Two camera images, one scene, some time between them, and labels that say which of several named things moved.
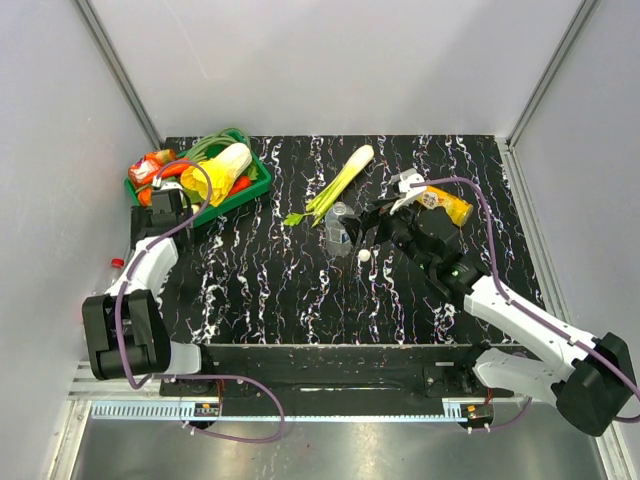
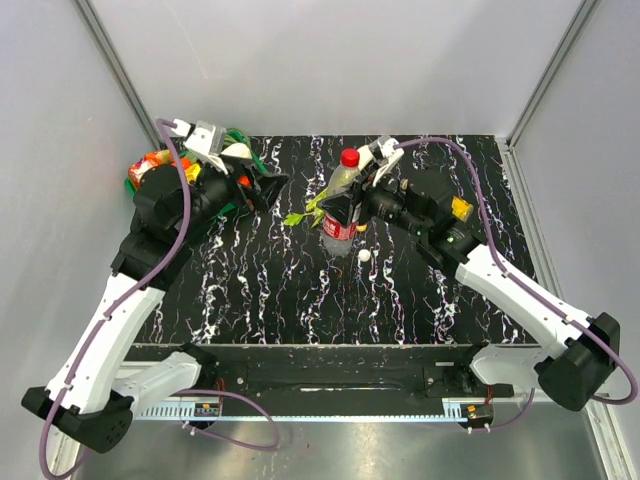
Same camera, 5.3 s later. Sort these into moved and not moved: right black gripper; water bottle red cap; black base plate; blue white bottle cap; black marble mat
Moved: water bottle red cap; right black gripper
Not moved: blue white bottle cap; black base plate; black marble mat
